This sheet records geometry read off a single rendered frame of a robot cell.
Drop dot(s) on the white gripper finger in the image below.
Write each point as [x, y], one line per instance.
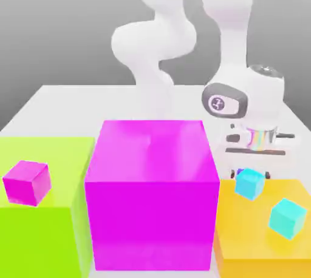
[267, 175]
[233, 174]

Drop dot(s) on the small light blue cube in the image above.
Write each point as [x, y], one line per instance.
[249, 184]

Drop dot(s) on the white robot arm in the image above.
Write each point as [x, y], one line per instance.
[155, 40]

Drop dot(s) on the large magenta box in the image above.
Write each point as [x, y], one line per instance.
[151, 210]

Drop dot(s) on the large lime green box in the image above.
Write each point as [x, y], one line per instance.
[36, 239]

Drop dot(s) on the large orange box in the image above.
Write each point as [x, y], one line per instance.
[245, 234]

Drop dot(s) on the small magenta cube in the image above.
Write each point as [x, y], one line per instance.
[24, 185]

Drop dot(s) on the small dark blue cube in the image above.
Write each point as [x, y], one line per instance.
[240, 171]

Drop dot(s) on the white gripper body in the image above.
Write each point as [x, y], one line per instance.
[255, 161]

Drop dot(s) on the small turquoise cube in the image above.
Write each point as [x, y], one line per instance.
[286, 219]

